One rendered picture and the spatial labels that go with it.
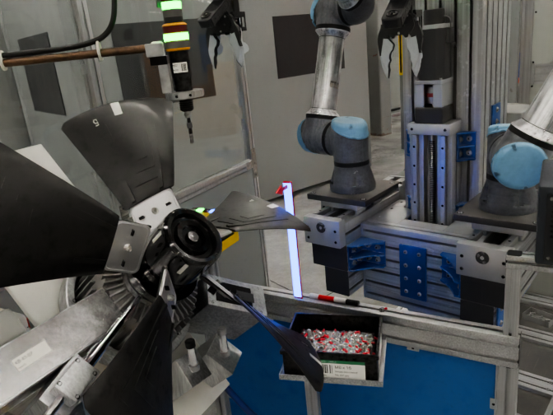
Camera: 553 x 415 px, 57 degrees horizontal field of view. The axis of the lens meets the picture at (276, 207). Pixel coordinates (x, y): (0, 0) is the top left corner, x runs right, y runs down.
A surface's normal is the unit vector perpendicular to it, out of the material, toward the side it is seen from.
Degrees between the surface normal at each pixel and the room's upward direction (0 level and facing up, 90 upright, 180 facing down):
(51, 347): 50
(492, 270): 90
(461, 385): 90
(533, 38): 90
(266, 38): 90
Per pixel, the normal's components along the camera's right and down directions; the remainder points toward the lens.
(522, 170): -0.34, 0.43
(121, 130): 0.10, -0.41
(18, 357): 0.60, -0.55
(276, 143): 0.62, 0.18
